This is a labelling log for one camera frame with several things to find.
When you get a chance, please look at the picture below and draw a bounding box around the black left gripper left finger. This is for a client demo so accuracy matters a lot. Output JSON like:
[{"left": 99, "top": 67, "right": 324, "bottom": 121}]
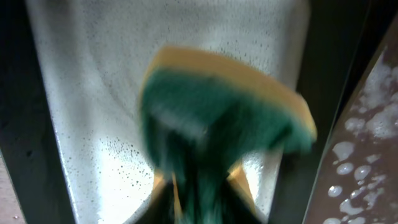
[{"left": 134, "top": 182, "right": 175, "bottom": 224}]

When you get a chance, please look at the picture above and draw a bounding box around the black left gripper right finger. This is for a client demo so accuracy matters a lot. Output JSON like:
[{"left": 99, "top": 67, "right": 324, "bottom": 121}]
[{"left": 222, "top": 180, "right": 261, "bottom": 224}]

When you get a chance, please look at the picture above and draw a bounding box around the green and yellow sponge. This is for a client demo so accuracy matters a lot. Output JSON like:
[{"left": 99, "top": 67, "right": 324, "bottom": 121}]
[{"left": 139, "top": 46, "right": 317, "bottom": 223}]

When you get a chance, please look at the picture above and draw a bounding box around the small black soapy tray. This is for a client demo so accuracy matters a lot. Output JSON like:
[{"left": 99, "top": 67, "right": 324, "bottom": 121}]
[{"left": 0, "top": 0, "right": 371, "bottom": 224}]

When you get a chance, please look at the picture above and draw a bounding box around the dark brown plastic tray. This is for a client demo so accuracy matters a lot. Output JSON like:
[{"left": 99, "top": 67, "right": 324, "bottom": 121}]
[{"left": 303, "top": 19, "right": 397, "bottom": 224}]

